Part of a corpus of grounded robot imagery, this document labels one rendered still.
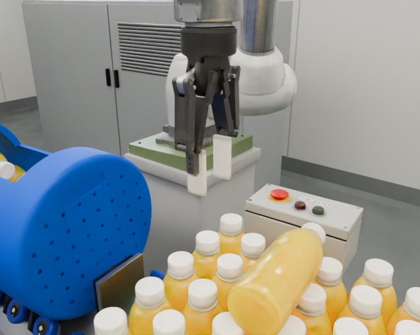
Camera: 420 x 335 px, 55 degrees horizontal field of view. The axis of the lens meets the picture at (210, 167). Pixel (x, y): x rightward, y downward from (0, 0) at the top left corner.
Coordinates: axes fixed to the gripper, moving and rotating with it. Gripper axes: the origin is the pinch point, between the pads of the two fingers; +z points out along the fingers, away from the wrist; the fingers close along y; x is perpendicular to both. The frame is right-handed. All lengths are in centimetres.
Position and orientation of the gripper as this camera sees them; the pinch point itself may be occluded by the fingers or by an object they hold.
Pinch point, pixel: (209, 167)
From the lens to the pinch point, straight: 60.8
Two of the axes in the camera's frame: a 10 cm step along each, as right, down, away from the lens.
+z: 0.1, 9.2, 3.8
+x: 8.3, 2.0, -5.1
